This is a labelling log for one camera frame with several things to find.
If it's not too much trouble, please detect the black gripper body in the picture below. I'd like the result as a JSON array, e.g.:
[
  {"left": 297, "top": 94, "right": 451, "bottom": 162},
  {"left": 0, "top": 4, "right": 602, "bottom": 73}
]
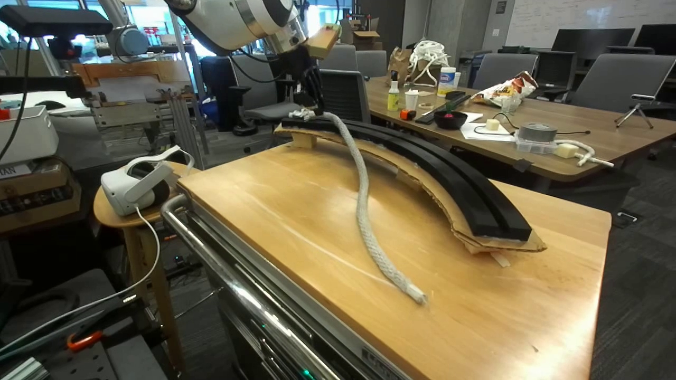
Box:
[{"left": 271, "top": 46, "right": 324, "bottom": 108}]

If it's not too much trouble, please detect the white braided rope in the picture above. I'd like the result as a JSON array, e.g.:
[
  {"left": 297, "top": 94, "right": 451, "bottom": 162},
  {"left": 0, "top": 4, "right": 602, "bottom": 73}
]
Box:
[{"left": 288, "top": 105, "right": 430, "bottom": 306}]

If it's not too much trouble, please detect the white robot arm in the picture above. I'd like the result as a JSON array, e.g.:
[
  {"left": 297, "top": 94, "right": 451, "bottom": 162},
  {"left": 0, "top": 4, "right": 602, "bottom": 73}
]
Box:
[{"left": 165, "top": 0, "right": 324, "bottom": 108}]

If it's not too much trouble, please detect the curved black board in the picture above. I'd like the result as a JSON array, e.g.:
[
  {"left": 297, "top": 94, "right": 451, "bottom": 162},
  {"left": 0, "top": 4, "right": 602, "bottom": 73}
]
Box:
[{"left": 347, "top": 120, "right": 532, "bottom": 241}]

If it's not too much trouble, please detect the black office chair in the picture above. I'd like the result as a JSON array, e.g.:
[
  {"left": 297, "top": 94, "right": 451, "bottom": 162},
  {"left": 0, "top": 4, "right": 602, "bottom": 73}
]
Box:
[{"left": 244, "top": 67, "right": 371, "bottom": 122}]

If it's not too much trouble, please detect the green glue bottle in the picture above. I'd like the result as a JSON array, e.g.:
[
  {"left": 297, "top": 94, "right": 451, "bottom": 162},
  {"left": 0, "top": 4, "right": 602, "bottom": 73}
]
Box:
[{"left": 387, "top": 73, "right": 402, "bottom": 111}]

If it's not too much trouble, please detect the white VR headset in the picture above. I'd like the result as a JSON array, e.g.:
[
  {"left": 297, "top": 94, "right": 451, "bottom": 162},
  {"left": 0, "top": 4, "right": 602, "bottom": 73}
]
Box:
[{"left": 101, "top": 146, "right": 194, "bottom": 217}]

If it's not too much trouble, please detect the snack chip bag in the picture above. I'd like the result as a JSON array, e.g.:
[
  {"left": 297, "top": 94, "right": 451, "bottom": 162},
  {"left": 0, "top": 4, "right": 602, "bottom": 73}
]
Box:
[{"left": 472, "top": 72, "right": 540, "bottom": 109}]

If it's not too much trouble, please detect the round wooden stool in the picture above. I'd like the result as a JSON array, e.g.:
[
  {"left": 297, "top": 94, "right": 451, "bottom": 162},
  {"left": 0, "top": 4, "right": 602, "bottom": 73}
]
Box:
[{"left": 94, "top": 162, "right": 188, "bottom": 376}]

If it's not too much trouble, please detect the grey tape roll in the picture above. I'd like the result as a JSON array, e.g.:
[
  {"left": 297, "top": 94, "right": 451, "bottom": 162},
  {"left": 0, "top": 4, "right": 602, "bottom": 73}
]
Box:
[{"left": 519, "top": 122, "right": 556, "bottom": 142}]

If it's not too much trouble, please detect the white power strip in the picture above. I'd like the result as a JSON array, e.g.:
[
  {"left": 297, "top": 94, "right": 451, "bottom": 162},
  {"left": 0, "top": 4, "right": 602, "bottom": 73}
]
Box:
[{"left": 514, "top": 135, "right": 617, "bottom": 170}]

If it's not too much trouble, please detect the long wooden office table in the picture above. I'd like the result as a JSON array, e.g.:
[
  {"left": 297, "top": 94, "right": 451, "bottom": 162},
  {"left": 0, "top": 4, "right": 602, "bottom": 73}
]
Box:
[{"left": 365, "top": 75, "right": 676, "bottom": 182}]

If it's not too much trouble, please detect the black monitor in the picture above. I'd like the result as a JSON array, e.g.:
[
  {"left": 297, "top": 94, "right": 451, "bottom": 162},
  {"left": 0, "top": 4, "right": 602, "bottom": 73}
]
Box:
[{"left": 553, "top": 27, "right": 635, "bottom": 56}]

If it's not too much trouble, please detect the grey office chair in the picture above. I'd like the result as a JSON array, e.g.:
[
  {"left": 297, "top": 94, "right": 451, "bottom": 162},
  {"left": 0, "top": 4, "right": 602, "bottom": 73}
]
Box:
[{"left": 571, "top": 53, "right": 676, "bottom": 111}]

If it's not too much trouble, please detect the orange green wrist camera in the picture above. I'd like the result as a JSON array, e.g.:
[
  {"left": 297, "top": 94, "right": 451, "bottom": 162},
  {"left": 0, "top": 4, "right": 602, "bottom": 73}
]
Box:
[{"left": 304, "top": 25, "right": 339, "bottom": 60}]

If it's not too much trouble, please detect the white rope bundle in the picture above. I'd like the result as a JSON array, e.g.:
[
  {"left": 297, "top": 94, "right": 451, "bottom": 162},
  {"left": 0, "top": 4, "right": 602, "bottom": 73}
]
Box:
[{"left": 409, "top": 37, "right": 452, "bottom": 87}]

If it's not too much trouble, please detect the chrome cart handle bar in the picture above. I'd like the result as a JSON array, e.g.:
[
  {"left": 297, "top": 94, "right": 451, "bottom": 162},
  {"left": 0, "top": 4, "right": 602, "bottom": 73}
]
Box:
[{"left": 161, "top": 195, "right": 341, "bottom": 380}]

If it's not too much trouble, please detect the white headset cable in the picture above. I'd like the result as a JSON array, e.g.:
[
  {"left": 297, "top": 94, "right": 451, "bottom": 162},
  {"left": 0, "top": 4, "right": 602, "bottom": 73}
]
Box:
[{"left": 0, "top": 204, "right": 165, "bottom": 356}]

